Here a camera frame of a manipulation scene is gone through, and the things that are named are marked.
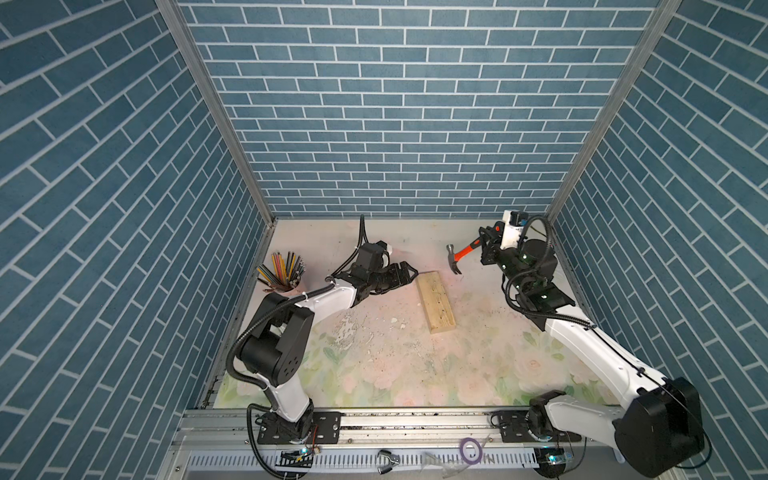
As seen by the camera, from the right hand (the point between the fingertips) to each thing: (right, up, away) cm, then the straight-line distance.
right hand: (488, 229), depth 76 cm
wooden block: (-12, -22, +17) cm, 30 cm away
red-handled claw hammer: (-6, -8, +14) cm, 18 cm away
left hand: (-17, -14, +13) cm, 26 cm away
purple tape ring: (-4, -54, -6) cm, 55 cm away
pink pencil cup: (-55, -16, +8) cm, 58 cm away
